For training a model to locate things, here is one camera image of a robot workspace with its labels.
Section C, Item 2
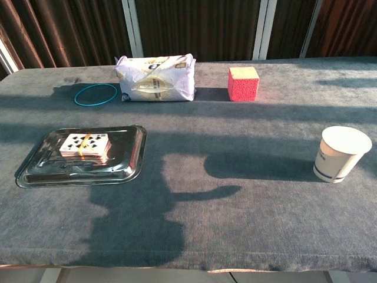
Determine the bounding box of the white paper cup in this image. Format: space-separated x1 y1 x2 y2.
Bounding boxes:
313 126 373 184

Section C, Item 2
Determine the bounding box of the grey table cloth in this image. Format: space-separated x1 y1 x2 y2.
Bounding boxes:
0 56 377 272

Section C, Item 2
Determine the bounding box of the white tissue pack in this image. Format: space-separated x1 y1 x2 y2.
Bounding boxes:
114 53 197 103

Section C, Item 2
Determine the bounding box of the red foam cube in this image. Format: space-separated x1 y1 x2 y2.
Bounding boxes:
227 66 260 103

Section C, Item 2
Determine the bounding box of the playing card deck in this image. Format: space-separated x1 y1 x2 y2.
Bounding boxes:
59 133 113 160

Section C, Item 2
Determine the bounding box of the shiny metal tray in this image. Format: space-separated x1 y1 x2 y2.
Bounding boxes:
15 124 148 189

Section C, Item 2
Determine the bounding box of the yellow rubber band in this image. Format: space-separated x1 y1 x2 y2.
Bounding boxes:
77 133 92 160

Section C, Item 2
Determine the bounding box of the teal rubber ring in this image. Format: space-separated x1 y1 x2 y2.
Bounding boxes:
74 83 118 107

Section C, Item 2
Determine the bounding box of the white window frame post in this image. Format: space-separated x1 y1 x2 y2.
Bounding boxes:
299 0 323 59
0 38 19 75
252 0 277 61
121 0 144 58

